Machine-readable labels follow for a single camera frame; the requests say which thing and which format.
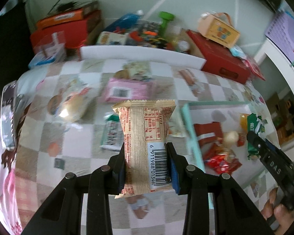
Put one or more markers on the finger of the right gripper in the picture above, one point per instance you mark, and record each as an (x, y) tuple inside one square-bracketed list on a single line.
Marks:
[(273, 149), (279, 165)]

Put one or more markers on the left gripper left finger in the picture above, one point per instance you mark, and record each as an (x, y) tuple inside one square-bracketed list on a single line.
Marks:
[(61, 211)]

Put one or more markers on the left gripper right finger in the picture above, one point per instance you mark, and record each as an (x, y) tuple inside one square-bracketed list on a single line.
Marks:
[(217, 200)]

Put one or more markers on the green white milk snack pack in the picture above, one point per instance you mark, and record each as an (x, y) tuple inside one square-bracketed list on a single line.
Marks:
[(256, 137)]

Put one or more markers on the round cream mochi cake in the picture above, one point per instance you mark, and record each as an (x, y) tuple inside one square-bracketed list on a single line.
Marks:
[(230, 138)]

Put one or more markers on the yellow orange snack bag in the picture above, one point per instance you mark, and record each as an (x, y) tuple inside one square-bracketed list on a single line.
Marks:
[(244, 122)]

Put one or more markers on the red rice cracker bag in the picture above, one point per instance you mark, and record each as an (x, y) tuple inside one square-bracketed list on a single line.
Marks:
[(221, 159)]

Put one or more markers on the red white-striped snack pack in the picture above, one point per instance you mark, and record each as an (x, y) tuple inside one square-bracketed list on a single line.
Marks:
[(208, 133)]

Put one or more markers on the green white korean snack bag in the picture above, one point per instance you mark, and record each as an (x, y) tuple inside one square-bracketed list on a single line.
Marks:
[(112, 136)]

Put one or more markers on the white orange cookie packet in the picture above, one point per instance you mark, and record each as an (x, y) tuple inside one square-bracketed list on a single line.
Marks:
[(176, 124)]

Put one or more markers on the clear bag bread bun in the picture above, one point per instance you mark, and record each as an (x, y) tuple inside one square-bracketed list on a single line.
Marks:
[(74, 101)]

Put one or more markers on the beige orange barcode snack pack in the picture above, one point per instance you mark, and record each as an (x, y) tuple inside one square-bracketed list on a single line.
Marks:
[(145, 127)]

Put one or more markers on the pink barcode snack pack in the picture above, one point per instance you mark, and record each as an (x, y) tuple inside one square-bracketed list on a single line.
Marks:
[(118, 90)]

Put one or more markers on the person's right hand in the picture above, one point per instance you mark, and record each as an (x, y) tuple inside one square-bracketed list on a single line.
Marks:
[(284, 217)]

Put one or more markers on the small red candy packet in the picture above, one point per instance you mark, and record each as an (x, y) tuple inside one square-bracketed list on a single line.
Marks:
[(241, 139)]

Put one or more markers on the white teal-rimmed tray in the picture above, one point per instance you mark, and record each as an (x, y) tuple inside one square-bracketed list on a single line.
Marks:
[(218, 143)]

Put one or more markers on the red patterned flat pouch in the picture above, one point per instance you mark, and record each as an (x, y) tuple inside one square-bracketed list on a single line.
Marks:
[(253, 66)]

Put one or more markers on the checkered patterned tablecloth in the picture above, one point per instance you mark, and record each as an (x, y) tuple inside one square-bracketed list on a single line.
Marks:
[(48, 149)]

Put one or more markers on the white shelf unit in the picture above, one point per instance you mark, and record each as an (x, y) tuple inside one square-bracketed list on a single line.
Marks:
[(270, 50)]

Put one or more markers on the large red gift box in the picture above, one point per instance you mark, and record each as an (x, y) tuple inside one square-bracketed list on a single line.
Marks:
[(219, 60)]

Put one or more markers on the blue wet wipes pack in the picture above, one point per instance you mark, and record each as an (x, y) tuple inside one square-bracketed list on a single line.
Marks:
[(236, 51)]

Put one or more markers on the purple perforated basket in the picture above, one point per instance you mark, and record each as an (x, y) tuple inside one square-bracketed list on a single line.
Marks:
[(281, 33)]

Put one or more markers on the smartphone on stand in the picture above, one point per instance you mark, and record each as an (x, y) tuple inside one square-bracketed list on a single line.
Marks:
[(7, 116)]

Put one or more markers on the yellow children's day carry box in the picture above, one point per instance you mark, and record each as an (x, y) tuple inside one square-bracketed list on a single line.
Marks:
[(219, 28)]

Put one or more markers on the round clear lidded jar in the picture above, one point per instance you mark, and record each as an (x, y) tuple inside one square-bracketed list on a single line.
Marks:
[(183, 46)]

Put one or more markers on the clear plastic box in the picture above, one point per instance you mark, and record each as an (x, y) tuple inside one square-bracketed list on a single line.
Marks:
[(50, 49)]

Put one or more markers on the white foam board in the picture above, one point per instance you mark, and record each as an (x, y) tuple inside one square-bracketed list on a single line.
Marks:
[(138, 53)]

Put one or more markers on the green dumbbell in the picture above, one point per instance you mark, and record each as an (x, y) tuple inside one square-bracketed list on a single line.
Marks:
[(166, 18)]

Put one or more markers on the colourful toy pile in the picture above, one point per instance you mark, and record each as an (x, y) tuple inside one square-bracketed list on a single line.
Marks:
[(148, 34)]

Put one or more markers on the red box at left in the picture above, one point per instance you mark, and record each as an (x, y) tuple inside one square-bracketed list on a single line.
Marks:
[(75, 31)]

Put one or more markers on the white card game box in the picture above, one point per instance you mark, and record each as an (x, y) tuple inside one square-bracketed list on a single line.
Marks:
[(111, 38)]

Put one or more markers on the blue liquid plastic bottle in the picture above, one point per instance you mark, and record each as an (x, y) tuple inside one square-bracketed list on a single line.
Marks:
[(125, 22)]

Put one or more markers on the orange flat box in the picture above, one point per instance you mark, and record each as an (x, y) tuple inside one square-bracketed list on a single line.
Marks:
[(72, 11)]

